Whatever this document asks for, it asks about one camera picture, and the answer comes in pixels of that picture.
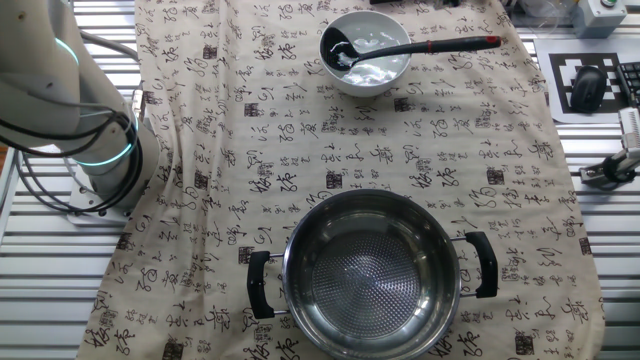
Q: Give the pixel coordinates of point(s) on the black computer mouse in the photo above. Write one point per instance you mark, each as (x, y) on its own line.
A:
(589, 90)

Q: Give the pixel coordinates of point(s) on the grey box with green button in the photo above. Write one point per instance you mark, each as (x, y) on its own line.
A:
(597, 22)

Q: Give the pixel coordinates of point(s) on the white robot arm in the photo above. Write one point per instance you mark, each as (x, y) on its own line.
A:
(50, 75)

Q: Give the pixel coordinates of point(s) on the clear plastic cup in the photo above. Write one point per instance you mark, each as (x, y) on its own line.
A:
(537, 12)

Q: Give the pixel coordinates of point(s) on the beige calligraphy print tablecloth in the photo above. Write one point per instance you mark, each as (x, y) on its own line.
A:
(250, 150)

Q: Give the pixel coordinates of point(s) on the white ceramic bowl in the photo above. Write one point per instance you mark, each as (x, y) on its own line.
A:
(375, 77)

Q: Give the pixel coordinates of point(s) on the white sheet with black marker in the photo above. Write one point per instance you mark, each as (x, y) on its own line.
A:
(560, 65)

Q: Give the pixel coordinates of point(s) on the black keyboard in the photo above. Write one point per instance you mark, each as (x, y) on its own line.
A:
(631, 80)

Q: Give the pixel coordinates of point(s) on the black silver camera mount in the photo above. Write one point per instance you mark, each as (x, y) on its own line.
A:
(617, 170)

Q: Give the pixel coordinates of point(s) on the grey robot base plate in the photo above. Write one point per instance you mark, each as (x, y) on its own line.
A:
(85, 212)

